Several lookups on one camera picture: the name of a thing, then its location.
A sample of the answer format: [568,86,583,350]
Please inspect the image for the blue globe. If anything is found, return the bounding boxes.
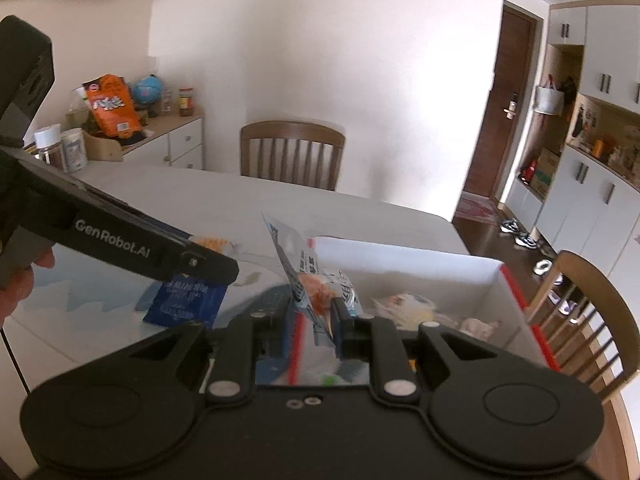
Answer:
[129,75,163,106]

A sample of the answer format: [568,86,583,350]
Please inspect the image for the orange chip bag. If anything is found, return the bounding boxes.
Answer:
[82,74,142,145]

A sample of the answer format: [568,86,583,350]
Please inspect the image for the blue small snack packet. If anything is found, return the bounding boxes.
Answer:
[143,275,228,328]

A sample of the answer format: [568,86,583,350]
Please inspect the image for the white crumpled tissue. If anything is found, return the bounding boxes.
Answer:
[458,318,501,341]

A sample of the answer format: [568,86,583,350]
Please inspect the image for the white lidded jar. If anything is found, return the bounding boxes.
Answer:
[61,128,88,174]

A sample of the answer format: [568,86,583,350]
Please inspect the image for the brown wooden chair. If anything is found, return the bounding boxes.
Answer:
[240,120,346,191]

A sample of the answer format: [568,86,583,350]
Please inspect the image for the brown wooden door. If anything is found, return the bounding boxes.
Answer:
[463,1,538,203]

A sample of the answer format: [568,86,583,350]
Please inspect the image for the white sideboard cabinet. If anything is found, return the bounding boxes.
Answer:
[84,112,205,172]

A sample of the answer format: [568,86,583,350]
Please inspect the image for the red lidded jar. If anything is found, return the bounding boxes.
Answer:
[179,87,194,117]

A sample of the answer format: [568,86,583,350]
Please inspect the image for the white sneakers pair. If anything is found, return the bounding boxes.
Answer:
[499,218,538,250]

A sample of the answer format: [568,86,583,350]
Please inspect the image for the white wall cabinets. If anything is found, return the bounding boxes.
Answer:
[504,0,639,274]

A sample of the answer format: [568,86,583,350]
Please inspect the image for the clear bread package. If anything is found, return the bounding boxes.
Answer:
[373,292,437,330]

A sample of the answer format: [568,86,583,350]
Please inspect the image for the white tote bag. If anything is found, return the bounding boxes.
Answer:
[533,74,564,116]

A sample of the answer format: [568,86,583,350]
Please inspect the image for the light wooden chair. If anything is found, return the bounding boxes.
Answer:
[524,249,630,403]

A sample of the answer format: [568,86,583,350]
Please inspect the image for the red cardboard shoe box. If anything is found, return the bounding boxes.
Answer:
[308,236,549,367]

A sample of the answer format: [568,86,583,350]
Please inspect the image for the white orange snack packet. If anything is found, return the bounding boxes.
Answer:
[262,214,363,344]

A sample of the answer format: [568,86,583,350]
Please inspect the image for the person left hand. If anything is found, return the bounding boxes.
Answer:
[0,248,55,327]

